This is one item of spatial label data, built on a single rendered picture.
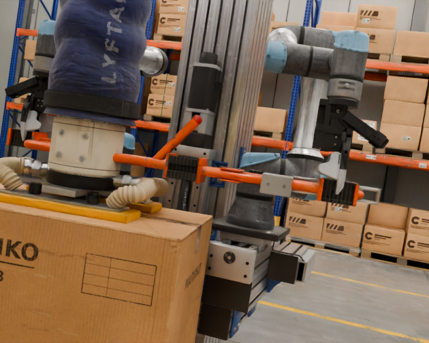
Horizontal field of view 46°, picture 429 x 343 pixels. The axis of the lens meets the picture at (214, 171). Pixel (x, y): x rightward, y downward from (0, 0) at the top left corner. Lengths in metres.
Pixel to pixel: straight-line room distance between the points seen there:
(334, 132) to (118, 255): 0.53
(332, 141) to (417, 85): 7.15
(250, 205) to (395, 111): 6.78
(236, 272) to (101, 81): 0.63
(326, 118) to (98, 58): 0.52
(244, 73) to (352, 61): 0.66
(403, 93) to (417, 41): 0.79
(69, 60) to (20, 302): 0.53
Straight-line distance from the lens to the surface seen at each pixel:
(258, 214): 1.53
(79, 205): 1.14
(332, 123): 1.17
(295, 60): 1.25
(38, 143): 1.29
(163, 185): 1.24
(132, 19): 1.22
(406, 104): 8.23
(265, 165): 1.53
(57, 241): 1.09
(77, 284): 1.09
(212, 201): 1.76
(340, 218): 8.11
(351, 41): 1.18
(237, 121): 1.74
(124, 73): 1.20
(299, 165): 1.55
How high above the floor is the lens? 1.24
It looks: 2 degrees down
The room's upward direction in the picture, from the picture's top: 9 degrees clockwise
